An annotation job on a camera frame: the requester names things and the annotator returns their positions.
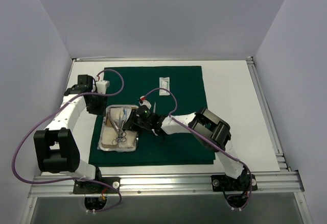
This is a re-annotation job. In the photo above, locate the stainless steel instrument tray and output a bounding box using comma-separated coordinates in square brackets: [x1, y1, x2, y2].
[98, 105, 138, 153]

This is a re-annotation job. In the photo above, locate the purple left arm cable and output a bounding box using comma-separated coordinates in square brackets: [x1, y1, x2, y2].
[11, 68, 125, 212]

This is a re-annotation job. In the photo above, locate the aluminium right side rail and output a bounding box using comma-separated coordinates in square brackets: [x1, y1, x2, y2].
[246, 57, 291, 171]

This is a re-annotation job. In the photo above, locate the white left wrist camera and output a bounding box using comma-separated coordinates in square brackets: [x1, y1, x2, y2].
[96, 80, 110, 94]

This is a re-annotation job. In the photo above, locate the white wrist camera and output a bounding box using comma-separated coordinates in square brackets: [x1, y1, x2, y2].
[138, 96, 152, 109]
[96, 80, 110, 94]

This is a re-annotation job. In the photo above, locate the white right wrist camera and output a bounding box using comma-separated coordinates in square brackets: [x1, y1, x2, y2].
[138, 96, 152, 109]

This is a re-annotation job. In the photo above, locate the white gauze pad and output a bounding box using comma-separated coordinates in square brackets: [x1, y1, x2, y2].
[100, 127, 137, 149]

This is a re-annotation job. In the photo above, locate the aluminium front rail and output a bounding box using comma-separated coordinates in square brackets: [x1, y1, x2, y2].
[29, 171, 304, 197]

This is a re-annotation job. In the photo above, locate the blue striped gauze packet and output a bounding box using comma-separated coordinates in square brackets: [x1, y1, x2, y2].
[120, 107, 132, 120]

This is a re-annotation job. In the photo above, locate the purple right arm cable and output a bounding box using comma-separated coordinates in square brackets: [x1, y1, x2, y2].
[143, 88, 256, 208]

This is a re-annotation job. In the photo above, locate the dark green surgical cloth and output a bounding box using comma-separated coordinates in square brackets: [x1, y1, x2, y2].
[88, 65, 217, 167]

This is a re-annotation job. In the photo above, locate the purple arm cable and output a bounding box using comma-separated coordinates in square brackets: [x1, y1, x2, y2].
[11, 68, 125, 212]
[143, 88, 256, 208]

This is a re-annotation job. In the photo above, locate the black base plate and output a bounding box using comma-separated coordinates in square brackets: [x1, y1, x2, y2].
[73, 177, 121, 194]
[211, 174, 250, 192]

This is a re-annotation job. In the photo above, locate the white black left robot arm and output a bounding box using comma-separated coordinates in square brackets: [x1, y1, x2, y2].
[33, 74, 110, 193]

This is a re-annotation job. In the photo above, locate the aluminium rail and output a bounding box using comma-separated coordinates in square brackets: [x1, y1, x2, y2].
[29, 171, 304, 197]
[246, 57, 291, 171]

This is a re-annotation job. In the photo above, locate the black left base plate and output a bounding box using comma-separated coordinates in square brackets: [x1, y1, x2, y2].
[73, 177, 121, 194]

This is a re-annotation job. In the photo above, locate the white suture packet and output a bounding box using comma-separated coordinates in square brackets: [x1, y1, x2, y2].
[159, 77, 170, 96]

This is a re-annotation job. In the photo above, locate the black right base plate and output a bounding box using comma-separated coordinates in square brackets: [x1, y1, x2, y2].
[211, 174, 250, 192]

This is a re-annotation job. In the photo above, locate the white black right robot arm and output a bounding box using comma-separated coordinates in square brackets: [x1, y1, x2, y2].
[123, 105, 246, 190]

